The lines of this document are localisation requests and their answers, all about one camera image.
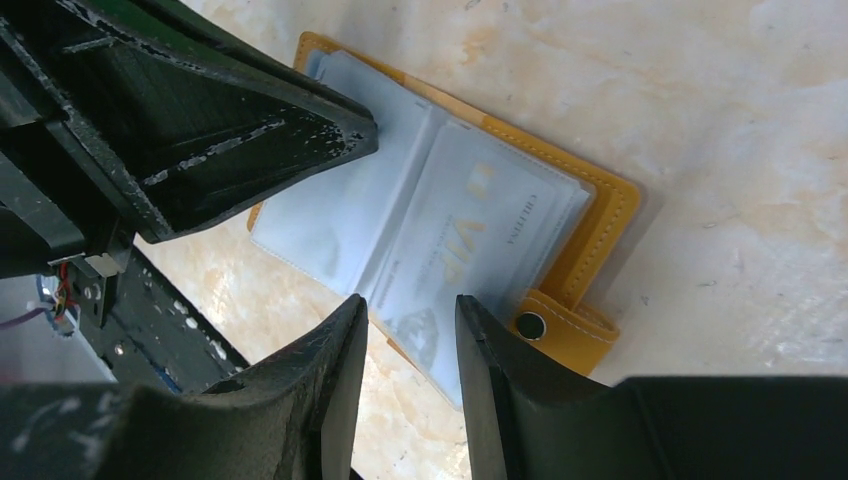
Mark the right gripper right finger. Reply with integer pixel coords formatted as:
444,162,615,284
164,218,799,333
455,295,847,479

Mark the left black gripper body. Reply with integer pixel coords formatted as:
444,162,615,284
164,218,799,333
1,44,133,278

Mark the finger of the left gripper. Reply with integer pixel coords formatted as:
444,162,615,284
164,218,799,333
1,1,378,243
133,0,345,108

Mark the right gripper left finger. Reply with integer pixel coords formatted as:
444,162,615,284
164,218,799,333
1,294,368,479

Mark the white VIP card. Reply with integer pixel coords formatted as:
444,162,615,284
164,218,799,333
374,120,594,408

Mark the tan leather card holder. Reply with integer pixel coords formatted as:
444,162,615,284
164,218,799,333
249,32,640,375

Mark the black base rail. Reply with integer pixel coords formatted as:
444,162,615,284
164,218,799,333
39,248,252,395

